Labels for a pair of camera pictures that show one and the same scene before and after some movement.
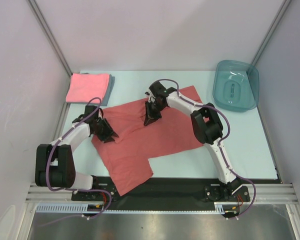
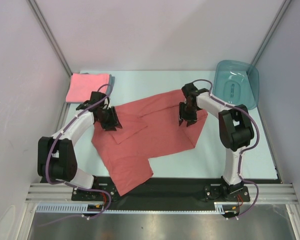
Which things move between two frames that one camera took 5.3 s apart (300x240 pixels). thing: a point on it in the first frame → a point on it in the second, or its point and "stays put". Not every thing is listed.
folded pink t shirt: (83, 87) stays put
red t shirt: (126, 158) stays put
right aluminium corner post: (275, 22) stays put
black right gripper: (152, 110) → (187, 115)
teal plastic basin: (236, 86) stays put
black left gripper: (106, 137) → (114, 122)
